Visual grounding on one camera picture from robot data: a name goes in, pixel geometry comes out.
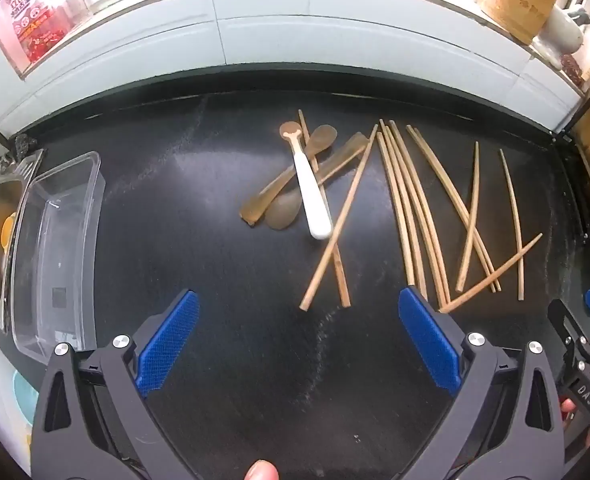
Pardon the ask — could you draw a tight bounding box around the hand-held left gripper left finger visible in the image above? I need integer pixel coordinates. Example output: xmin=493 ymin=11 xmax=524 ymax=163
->
xmin=31 ymin=289 xmax=201 ymax=480

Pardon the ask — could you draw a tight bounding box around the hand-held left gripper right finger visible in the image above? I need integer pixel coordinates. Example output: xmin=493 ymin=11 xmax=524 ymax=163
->
xmin=399 ymin=286 xmax=567 ymax=480

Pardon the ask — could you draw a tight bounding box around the clear plastic container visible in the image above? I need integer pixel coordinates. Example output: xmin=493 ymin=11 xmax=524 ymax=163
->
xmin=11 ymin=151 xmax=106 ymax=365

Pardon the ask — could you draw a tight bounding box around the spread of wooden chopsticks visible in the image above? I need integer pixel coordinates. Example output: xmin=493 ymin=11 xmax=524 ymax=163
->
xmin=297 ymin=109 xmax=544 ymax=313

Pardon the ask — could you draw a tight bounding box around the brown wooden spoon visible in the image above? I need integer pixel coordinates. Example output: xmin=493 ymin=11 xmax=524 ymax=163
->
xmin=239 ymin=124 xmax=338 ymax=228
xmin=265 ymin=131 xmax=369 ymax=232

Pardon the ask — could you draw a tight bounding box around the white-handled wooden spoon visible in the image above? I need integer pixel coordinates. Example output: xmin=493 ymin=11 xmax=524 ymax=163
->
xmin=279 ymin=121 xmax=333 ymax=240

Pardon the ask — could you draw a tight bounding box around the person's right hand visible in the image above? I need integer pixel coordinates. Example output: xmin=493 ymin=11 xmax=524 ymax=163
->
xmin=559 ymin=396 xmax=579 ymax=429

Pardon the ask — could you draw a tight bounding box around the person's left hand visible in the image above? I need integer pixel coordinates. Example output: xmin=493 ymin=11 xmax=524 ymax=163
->
xmin=245 ymin=459 xmax=280 ymax=480

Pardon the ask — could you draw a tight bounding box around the black metal rack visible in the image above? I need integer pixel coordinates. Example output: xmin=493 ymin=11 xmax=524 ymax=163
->
xmin=550 ymin=91 xmax=590 ymax=286

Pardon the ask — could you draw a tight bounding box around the teal bowl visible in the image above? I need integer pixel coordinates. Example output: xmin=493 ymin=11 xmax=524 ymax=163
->
xmin=12 ymin=369 xmax=40 ymax=436

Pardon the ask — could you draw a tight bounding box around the yellow bowl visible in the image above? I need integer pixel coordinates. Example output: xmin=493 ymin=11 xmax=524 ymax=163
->
xmin=0 ymin=212 xmax=18 ymax=257

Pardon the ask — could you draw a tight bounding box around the white jar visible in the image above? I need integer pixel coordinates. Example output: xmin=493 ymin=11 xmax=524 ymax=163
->
xmin=545 ymin=7 xmax=587 ymax=56

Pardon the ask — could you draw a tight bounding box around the round wooden block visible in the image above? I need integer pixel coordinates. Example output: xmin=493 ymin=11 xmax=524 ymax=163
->
xmin=478 ymin=0 xmax=561 ymax=46

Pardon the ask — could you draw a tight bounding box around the red label detergent pouch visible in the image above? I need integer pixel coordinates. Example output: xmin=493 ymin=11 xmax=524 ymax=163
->
xmin=0 ymin=0 xmax=96 ymax=78

